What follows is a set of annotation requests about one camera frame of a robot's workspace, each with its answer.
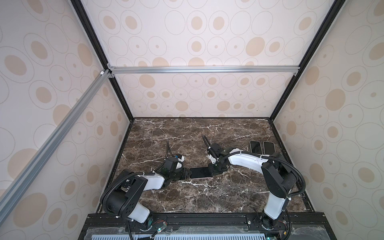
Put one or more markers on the black phone silver edge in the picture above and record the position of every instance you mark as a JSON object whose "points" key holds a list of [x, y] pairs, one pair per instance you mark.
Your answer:
{"points": [[255, 147]]}

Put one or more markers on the black phone white edge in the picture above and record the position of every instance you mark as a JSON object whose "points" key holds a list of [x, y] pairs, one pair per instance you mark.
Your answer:
{"points": [[269, 148]]}

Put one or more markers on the black corner frame post right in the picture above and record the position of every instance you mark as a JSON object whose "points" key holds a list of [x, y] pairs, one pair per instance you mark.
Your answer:
{"points": [[319, 36]]}

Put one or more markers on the black corner frame post left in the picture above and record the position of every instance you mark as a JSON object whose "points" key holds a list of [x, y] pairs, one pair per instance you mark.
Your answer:
{"points": [[94, 40]]}

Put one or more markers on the aluminium rail back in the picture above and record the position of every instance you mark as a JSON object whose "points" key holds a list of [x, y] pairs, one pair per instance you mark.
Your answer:
{"points": [[205, 70]]}

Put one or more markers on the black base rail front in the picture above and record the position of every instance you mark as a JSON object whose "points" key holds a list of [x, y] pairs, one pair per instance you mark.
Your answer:
{"points": [[209, 226]]}

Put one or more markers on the pink phone case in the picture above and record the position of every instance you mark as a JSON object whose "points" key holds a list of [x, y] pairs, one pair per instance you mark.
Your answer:
{"points": [[201, 178]]}

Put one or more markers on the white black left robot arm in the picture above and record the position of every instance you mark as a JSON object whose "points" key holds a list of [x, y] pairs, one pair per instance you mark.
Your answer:
{"points": [[122, 196]]}

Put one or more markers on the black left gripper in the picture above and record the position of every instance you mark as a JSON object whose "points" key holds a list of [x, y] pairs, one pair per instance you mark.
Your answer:
{"points": [[184, 172]]}

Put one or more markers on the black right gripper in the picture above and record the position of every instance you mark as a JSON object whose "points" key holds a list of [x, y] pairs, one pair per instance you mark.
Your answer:
{"points": [[213, 174]]}

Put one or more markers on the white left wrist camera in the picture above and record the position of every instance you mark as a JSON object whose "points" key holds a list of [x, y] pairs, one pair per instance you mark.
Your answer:
{"points": [[180, 162]]}

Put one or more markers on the black corner frame post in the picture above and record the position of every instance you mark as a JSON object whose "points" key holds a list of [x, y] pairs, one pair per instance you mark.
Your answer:
{"points": [[94, 40], [319, 36]]}

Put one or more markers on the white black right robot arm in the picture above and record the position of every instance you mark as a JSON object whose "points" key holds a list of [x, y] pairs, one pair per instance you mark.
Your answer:
{"points": [[283, 180]]}

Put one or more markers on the aluminium rail left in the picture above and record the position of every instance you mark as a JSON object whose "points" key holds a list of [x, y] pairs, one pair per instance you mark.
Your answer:
{"points": [[23, 181]]}

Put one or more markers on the aluminium rail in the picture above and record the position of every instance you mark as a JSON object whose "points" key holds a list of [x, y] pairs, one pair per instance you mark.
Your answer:
{"points": [[205, 70], [23, 181]]}

